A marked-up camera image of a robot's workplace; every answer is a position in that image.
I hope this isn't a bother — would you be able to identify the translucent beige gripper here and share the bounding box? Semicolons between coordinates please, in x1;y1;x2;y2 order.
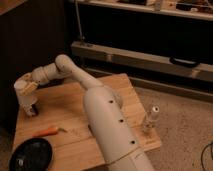
19;73;38;96

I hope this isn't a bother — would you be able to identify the white ceramic cup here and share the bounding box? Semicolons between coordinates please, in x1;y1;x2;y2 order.
14;80;37;110

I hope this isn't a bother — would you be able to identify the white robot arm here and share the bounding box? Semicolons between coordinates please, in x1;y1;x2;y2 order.
14;54;155;171

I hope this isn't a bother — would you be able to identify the small black and white box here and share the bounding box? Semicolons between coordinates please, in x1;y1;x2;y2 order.
23;105;38;117

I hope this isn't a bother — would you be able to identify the wooden table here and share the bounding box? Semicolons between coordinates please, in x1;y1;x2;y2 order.
13;74;162;171

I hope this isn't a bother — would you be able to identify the orange carrot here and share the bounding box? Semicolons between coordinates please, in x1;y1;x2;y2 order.
33;127;65;137

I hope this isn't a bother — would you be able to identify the black round pan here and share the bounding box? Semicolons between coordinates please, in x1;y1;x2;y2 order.
9;138;53;171

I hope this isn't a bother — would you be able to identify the metal pole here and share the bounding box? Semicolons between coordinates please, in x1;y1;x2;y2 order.
74;0;85;45

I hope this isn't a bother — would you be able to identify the clear plastic bottle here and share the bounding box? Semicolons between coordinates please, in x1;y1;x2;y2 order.
143;106;160;133

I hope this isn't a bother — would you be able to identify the cluttered shelf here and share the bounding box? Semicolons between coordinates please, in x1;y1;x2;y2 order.
69;0;213;21

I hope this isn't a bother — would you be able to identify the long case with black handle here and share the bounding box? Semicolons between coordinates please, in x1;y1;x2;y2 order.
71;41;213;82

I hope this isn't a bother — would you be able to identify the black cable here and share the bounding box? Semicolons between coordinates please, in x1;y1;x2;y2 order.
201;141;213;171

